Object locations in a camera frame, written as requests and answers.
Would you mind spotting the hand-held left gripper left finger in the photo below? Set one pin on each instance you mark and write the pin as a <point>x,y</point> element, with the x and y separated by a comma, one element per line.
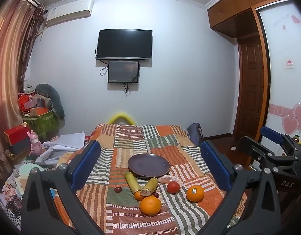
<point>85,164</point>

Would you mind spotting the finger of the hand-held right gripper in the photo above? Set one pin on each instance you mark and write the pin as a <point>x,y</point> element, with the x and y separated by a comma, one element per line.
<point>272,134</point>
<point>253,148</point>

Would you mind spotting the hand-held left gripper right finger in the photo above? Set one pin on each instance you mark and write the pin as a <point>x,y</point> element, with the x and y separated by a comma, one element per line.
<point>215,166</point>

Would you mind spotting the large orange with sticker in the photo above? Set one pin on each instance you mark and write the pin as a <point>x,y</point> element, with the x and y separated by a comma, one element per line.
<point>195,194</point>

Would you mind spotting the red date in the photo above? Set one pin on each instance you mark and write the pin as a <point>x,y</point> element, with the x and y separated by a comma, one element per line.
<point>118,189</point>
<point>156,195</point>

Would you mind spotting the red tomato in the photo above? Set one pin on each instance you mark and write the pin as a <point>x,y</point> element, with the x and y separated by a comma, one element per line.
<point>173,187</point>

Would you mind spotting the peeled pomelo piece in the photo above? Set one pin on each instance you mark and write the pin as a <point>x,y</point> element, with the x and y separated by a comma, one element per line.
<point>168,179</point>

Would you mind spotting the green sugarcane piece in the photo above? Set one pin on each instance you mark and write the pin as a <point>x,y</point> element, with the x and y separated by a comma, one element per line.
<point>132,183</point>
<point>150,187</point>

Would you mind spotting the small mandarin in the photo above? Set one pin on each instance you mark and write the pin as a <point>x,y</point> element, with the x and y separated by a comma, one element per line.
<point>138,196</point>

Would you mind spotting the dark purple plate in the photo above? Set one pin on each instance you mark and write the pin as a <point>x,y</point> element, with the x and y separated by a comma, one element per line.
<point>148,164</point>

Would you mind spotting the white cloth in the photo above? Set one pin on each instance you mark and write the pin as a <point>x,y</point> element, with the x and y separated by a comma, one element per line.
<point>63,145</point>

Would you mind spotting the brown wooden door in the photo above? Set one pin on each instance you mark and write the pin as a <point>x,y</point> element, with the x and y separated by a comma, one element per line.
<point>251,90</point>

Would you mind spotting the striped patchwork blanket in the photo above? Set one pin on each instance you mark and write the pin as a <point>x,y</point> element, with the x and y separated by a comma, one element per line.
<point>130,139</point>

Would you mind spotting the pink bunny figurine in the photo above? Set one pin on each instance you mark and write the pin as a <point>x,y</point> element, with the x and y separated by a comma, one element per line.
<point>35,144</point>

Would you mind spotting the light green plate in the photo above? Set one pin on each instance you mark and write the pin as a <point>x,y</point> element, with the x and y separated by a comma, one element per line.
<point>28,170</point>

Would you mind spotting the green patterned box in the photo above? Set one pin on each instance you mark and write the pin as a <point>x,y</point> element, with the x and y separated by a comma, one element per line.
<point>42,123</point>

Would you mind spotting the white heart-print wardrobe door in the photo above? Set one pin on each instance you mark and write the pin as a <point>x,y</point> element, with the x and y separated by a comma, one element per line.
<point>287,66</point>

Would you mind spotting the grey plush toy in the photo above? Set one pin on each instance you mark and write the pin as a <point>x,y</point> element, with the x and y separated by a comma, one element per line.
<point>51,99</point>

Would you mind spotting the red box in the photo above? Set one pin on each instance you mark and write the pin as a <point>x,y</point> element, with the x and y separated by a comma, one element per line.
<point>17,133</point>

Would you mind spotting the pile of red boxes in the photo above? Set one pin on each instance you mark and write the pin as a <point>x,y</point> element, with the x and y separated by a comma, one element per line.
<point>28,102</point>

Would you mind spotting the striped brown curtain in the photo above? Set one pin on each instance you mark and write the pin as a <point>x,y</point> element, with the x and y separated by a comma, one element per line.
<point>8,78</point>

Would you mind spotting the wooden overhead cabinet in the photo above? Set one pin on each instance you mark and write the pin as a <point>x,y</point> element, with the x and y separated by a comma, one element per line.
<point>238,5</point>

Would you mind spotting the white air conditioner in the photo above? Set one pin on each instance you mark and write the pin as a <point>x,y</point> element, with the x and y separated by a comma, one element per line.
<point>67,12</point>

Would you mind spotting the small black wall monitor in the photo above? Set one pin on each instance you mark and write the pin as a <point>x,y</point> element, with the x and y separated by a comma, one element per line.
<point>123,71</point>

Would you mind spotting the black wall television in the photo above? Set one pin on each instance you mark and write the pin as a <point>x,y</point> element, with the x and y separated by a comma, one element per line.
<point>124,44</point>

